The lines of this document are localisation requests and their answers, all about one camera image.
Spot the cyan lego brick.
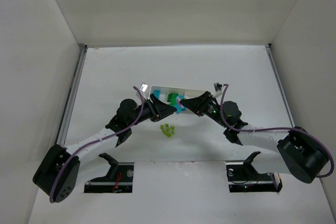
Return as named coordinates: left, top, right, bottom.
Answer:
left=153, top=90, right=161, bottom=99

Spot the white three-compartment tray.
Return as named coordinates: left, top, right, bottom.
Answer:
left=149, top=86, right=205, bottom=114

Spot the small green cyan lego stack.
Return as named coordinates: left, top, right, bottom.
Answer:
left=174, top=94, right=187, bottom=114

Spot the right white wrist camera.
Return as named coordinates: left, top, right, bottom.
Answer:
left=212, top=82, right=224, bottom=98

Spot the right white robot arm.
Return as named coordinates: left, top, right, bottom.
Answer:
left=181, top=91, right=334, bottom=184

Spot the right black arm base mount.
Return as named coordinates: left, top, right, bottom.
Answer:
left=226, top=151, right=283, bottom=193

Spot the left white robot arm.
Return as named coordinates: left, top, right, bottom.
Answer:
left=33, top=94, right=177, bottom=203

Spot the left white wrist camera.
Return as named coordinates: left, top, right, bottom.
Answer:
left=135, top=82, right=150, bottom=101

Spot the lime small lego pile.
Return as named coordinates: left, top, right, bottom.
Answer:
left=160, top=123, right=175, bottom=138

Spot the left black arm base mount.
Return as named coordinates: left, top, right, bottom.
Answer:
left=83, top=153, right=134, bottom=194

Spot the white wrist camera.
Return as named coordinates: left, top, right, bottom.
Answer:
left=212, top=82, right=224, bottom=98
left=135, top=82, right=150, bottom=101

